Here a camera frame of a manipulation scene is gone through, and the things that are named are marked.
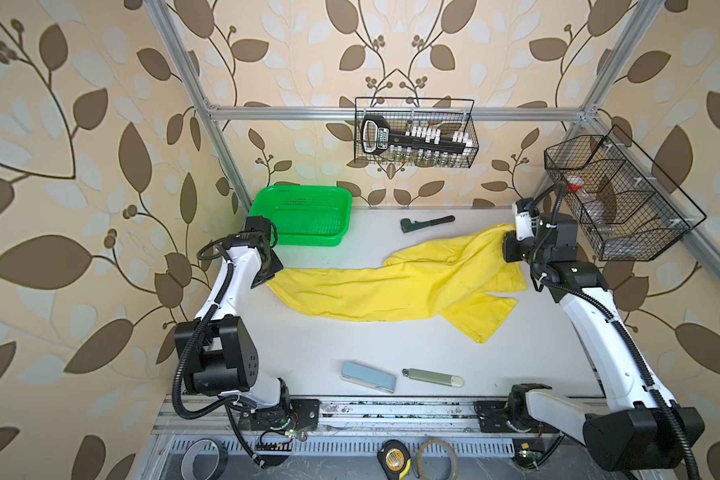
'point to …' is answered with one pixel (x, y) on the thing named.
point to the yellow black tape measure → (395, 458)
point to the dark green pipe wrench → (406, 225)
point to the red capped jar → (575, 183)
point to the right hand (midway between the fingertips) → (514, 236)
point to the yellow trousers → (468, 276)
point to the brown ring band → (429, 442)
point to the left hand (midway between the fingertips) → (267, 271)
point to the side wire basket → (633, 211)
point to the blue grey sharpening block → (360, 374)
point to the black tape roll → (188, 459)
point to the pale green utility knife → (432, 377)
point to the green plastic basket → (304, 215)
